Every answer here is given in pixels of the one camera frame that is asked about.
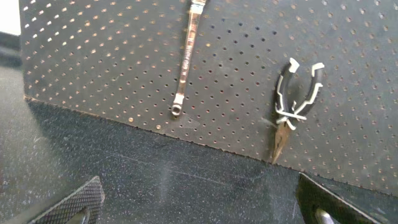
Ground black and white pliers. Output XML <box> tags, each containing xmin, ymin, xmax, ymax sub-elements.
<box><xmin>269</xmin><ymin>57</ymin><xmax>326</xmax><ymax>165</ymax></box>

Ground wrench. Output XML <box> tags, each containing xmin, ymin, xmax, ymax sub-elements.
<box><xmin>170</xmin><ymin>0</ymin><xmax>208</xmax><ymax>118</ymax></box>

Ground black pegboard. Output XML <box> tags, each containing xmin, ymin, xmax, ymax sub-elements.
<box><xmin>18</xmin><ymin>0</ymin><xmax>398</xmax><ymax>197</ymax></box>

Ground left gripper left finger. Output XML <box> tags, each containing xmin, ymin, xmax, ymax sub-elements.
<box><xmin>27</xmin><ymin>175</ymin><xmax>106</xmax><ymax>224</ymax></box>

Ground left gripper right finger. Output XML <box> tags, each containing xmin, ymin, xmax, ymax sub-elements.
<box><xmin>295</xmin><ymin>172</ymin><xmax>383</xmax><ymax>224</ymax></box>

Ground metal hook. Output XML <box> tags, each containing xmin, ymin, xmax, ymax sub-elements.
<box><xmin>274</xmin><ymin>108</ymin><xmax>308</xmax><ymax>123</ymax></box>

